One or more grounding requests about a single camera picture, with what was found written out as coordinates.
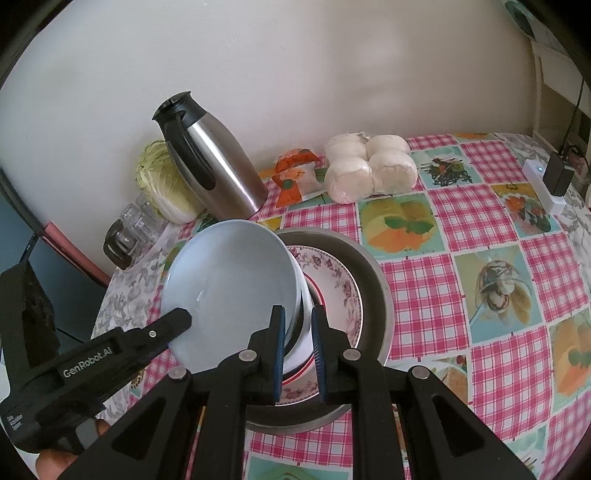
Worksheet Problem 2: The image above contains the strawberry print bowl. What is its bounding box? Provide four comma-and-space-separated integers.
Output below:
281, 270, 326, 386

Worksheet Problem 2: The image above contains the dark glass jar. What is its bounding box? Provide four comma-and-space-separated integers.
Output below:
103, 219, 139, 270

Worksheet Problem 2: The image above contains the patterned cushion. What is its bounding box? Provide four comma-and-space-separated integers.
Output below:
505, 0, 555, 42

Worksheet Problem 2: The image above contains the person's left hand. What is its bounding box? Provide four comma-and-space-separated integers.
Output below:
36, 418, 112, 480

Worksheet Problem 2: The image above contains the pink floral plate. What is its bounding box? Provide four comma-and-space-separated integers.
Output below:
274, 244, 365, 407

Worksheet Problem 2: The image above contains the napa cabbage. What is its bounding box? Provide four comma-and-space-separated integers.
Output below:
135, 141, 206, 224

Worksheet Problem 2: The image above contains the orange snack packet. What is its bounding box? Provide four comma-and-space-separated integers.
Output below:
272, 148, 326, 206

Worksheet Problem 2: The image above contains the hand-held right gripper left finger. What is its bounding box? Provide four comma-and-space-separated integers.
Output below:
76, 305, 288, 480

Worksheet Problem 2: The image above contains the bag of steamed buns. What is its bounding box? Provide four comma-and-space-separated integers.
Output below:
323, 132, 419, 204

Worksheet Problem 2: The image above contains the clear drinking glass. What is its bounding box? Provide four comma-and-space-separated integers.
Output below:
139, 198, 169, 234
121, 203, 148, 236

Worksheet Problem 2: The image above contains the black charger cable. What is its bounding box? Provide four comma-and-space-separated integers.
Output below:
556, 78, 585, 155

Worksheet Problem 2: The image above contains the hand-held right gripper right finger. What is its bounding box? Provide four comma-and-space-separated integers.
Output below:
311, 305, 532, 480

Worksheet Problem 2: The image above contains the pink checked tablecloth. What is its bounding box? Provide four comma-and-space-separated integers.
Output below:
90, 133, 591, 480

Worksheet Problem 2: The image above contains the dark blue panel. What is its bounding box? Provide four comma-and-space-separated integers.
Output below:
0, 171, 112, 342

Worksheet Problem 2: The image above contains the stainless steel thermos jug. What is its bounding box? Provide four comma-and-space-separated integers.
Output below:
152, 91, 269, 220

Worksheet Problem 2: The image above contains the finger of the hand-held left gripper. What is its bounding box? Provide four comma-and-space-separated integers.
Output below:
55, 308, 193, 402

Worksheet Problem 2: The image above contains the black charger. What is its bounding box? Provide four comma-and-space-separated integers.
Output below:
542, 152, 575, 197

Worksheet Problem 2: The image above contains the white wooden frame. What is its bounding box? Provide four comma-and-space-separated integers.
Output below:
531, 37, 591, 139

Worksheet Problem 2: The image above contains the white power strip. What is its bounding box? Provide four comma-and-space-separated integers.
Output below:
524, 159, 566, 215

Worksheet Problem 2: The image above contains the light blue bowl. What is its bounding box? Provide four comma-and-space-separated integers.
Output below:
161, 220, 305, 374

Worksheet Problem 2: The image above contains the stainless steel basin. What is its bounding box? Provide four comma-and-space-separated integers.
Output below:
242, 227, 396, 432

